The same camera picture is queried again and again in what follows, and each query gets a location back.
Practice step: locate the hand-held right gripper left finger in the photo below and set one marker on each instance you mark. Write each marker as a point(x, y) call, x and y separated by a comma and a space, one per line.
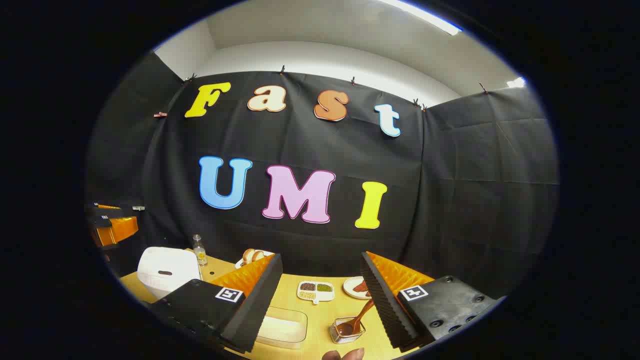
point(260, 305)

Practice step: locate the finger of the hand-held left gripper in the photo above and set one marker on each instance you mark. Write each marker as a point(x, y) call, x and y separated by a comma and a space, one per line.
point(120, 230)
point(107, 206)

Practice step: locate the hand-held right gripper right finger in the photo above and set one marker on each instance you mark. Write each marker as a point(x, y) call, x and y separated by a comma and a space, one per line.
point(382, 305)

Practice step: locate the brown wooden spoon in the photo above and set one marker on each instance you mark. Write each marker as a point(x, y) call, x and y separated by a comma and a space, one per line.
point(356, 320)

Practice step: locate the clear plastic rice container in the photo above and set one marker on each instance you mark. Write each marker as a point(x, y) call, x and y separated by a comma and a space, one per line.
point(282, 327)

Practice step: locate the white rice cooker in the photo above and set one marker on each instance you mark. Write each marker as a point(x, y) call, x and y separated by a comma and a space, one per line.
point(165, 265)

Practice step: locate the red meat slice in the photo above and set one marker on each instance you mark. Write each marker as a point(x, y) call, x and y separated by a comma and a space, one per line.
point(361, 287)

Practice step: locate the white round plate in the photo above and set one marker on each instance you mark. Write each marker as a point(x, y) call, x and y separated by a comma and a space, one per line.
point(350, 287)

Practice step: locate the white toaster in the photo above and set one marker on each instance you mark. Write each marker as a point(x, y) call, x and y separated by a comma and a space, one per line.
point(239, 263)

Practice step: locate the toast bread slice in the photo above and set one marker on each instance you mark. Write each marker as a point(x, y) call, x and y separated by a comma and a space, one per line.
point(248, 256)
point(258, 255)

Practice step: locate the white divided grain dish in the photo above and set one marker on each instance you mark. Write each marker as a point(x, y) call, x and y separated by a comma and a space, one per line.
point(315, 291)

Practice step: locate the small glass bottle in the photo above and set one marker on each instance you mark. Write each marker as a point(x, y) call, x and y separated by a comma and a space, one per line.
point(199, 252)

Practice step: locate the black backdrop cloth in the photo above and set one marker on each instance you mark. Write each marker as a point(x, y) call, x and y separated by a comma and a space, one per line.
point(450, 200)

